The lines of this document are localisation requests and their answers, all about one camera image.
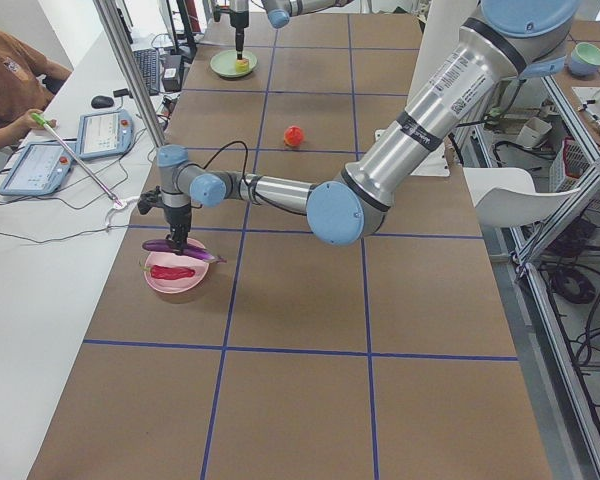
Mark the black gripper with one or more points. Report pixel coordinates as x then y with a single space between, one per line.
239 30
178 217

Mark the purple eggplant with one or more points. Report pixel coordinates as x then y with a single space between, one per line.
189 250

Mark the yellow-pink peach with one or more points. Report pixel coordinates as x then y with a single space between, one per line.
242 65

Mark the red chili pepper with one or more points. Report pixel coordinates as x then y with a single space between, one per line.
161 272

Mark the red orange fruit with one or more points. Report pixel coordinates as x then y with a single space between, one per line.
293 136

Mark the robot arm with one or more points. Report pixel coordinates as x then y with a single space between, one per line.
498 40
278 12

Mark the mint green plate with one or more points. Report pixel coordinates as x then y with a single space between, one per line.
223 62

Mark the pink plate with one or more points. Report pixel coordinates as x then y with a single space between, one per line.
172 260

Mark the black box device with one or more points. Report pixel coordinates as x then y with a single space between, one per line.
172 73

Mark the black keyboard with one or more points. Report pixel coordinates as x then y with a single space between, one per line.
148 63

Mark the teach pendant far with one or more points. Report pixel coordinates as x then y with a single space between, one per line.
104 134

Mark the teach pendant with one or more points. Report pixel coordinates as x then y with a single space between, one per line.
104 134
39 170

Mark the teach pendant near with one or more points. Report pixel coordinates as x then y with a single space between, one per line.
39 170

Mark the black computer mouse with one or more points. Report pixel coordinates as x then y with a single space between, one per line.
101 102

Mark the person in brown shirt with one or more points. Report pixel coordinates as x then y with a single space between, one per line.
22 95

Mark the white chair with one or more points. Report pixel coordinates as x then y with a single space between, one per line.
506 197

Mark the stacked green blue bowls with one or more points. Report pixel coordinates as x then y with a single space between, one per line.
584 59

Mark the aluminium frame post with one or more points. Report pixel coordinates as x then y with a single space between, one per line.
116 34

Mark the green handled stick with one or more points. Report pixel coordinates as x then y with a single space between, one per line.
118 204

